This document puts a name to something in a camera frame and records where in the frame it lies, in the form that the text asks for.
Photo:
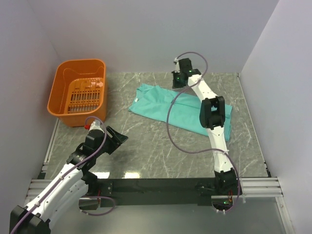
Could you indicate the teal t shirt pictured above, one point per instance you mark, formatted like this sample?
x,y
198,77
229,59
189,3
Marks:
x,y
153,102

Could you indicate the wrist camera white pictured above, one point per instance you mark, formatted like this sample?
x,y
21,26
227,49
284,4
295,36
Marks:
x,y
95,125
177,66

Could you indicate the black base beam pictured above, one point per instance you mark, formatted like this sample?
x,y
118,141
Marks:
x,y
160,191

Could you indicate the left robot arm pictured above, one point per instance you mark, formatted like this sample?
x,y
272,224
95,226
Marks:
x,y
73,182

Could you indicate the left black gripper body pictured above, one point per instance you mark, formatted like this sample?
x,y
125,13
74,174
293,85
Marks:
x,y
111,143

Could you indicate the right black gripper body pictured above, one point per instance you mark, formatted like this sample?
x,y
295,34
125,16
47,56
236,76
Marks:
x,y
177,81

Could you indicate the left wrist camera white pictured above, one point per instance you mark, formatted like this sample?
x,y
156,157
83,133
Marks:
x,y
95,125

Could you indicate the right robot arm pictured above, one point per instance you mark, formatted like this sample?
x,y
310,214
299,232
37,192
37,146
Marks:
x,y
212,119

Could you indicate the aluminium rail frame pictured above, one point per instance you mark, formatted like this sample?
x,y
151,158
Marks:
x,y
251,187

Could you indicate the orange plastic basket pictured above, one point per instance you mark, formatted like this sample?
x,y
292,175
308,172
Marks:
x,y
79,90

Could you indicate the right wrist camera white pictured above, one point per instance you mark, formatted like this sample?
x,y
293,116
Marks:
x,y
177,66

